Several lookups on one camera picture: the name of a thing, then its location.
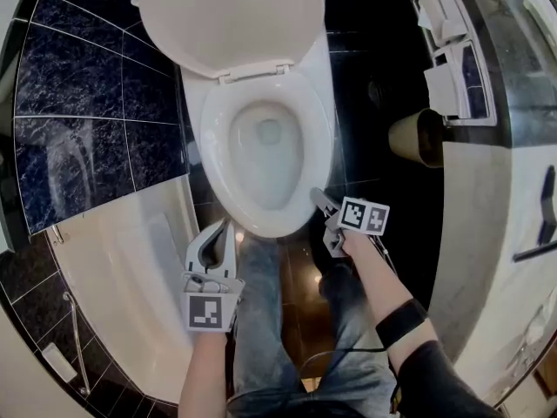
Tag white soap dish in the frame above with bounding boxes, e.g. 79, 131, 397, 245
42, 341, 78, 383

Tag white toilet seat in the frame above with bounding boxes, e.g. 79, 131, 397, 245
198, 71, 335, 239

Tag black tripod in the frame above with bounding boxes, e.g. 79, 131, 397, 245
512, 239, 557, 264

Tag chrome toilet paper holder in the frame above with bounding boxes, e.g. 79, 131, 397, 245
411, 0, 498, 126

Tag white paper sheet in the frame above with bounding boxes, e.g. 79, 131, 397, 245
424, 64, 473, 119

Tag chrome grab bar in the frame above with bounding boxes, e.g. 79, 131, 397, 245
63, 292, 91, 395

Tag crumpled white tissue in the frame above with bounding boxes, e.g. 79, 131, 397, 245
520, 302, 554, 352

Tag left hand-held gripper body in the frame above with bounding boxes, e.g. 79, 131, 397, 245
179, 269, 245, 333

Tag black stand on counter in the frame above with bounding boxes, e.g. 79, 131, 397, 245
537, 165, 557, 246

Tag white toilet lid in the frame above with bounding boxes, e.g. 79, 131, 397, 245
138, 0, 325, 79

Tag chrome sink faucet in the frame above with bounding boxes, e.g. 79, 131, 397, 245
500, 341, 540, 382

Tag person's right forearm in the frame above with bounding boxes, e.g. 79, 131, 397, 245
341, 233, 493, 418

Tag white bathtub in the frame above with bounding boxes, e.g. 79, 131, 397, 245
45, 176, 232, 404

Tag black wristband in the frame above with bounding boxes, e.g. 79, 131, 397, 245
374, 298, 430, 350

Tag person's legs in blue jeans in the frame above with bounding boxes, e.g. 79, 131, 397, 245
228, 233, 397, 418

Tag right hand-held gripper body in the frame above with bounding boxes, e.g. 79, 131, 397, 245
322, 196, 391, 259

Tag person's left forearm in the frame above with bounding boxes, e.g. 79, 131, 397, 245
177, 329, 232, 418

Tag marble vanity counter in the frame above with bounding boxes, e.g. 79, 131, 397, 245
428, 0, 557, 408

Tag white toilet bowl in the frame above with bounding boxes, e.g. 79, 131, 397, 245
179, 32, 339, 239

